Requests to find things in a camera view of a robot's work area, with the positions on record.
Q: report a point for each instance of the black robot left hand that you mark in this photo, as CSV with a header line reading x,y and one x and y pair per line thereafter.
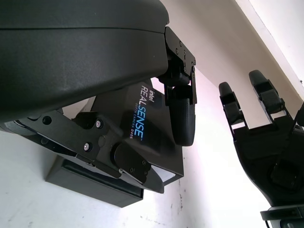
x,y
71,59

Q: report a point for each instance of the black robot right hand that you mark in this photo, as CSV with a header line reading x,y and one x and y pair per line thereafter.
x,y
266,154

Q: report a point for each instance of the black RealSense camera box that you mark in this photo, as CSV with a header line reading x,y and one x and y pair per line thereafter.
x,y
154,133

